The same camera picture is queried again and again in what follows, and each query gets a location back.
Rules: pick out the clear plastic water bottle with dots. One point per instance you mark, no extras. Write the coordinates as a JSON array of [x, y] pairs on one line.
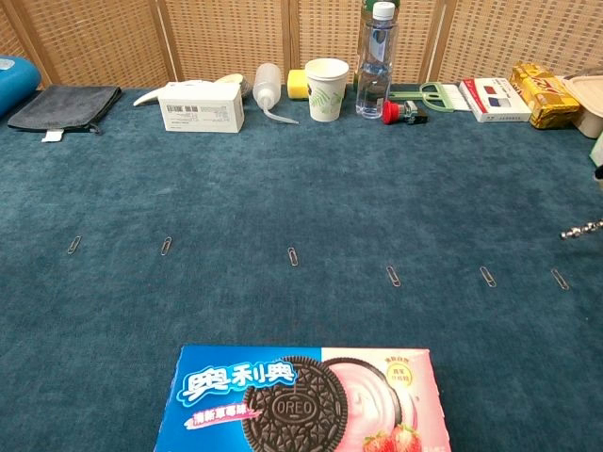
[[375, 70]]

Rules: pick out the pale green package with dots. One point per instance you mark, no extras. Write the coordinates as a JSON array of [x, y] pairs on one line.
[[598, 150]]

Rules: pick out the light green plastic brush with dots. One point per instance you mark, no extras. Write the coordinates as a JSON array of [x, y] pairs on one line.
[[435, 94]]

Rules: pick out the wooden rattan folding screen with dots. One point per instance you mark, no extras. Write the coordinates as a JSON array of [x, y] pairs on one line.
[[226, 37]]

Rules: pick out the white box with red print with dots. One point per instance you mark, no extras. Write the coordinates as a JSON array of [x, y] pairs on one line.
[[494, 101]]

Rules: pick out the dark teal carpet table cover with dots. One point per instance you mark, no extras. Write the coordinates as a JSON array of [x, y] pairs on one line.
[[235, 202]]

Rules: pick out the blue rounded plastic case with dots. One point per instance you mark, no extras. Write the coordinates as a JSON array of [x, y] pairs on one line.
[[14, 82]]

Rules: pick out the blue pink Oreo box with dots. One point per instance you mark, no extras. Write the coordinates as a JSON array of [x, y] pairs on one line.
[[301, 400]]

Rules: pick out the translucent squeeze wash bottle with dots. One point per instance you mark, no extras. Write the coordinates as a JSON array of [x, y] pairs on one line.
[[266, 87]]

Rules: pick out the silver paper clip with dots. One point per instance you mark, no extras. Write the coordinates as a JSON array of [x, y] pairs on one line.
[[166, 246], [559, 279], [293, 256], [487, 276], [393, 276], [74, 245]]

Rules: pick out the beige oval brush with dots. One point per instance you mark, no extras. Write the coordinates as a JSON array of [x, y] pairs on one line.
[[235, 80]]

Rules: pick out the beige lidded food container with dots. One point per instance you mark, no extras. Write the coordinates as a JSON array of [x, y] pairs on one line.
[[589, 101]]

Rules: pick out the yellow sponge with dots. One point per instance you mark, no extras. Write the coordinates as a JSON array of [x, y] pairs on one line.
[[297, 85]]

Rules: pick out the red emergency stop button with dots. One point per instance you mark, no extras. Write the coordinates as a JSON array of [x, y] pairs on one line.
[[392, 112]]

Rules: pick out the white cardboard box with labels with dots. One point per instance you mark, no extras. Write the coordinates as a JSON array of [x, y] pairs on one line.
[[202, 110]]

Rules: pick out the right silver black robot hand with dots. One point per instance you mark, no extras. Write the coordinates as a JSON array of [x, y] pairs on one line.
[[599, 172]]

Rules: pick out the paper cup with leaf print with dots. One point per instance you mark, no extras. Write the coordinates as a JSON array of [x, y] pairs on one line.
[[326, 92]]

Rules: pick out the silver magnetic bar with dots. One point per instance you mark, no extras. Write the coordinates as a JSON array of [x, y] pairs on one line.
[[581, 230]]

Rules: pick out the golden yellow snack box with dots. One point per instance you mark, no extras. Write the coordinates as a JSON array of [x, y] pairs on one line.
[[546, 94]]

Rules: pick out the dark grey zipper pouch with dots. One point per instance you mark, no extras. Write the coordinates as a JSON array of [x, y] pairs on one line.
[[66, 108]]

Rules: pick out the white curved shoehorn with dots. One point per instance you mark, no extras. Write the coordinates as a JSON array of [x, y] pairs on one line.
[[151, 96]]

